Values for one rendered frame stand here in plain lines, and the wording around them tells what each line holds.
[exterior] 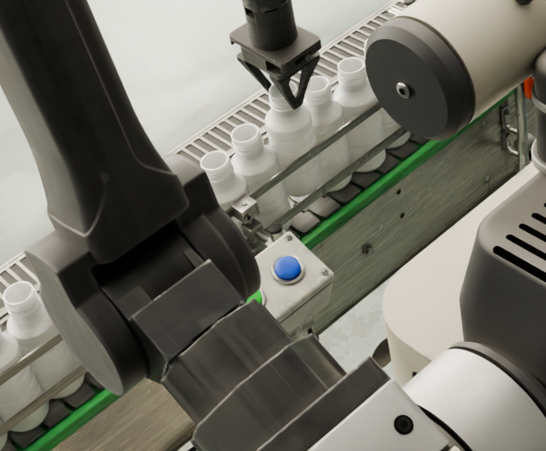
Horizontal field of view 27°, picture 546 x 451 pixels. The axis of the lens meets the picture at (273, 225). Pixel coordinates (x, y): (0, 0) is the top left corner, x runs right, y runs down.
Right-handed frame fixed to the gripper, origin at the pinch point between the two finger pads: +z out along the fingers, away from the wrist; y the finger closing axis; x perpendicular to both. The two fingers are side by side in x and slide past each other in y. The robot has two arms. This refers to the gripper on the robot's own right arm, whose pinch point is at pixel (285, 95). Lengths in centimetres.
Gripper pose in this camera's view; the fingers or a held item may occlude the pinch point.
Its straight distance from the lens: 142.0
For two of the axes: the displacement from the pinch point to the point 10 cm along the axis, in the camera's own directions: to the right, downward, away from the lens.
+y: -6.5, -4.5, 6.1
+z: 1.6, 7.0, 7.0
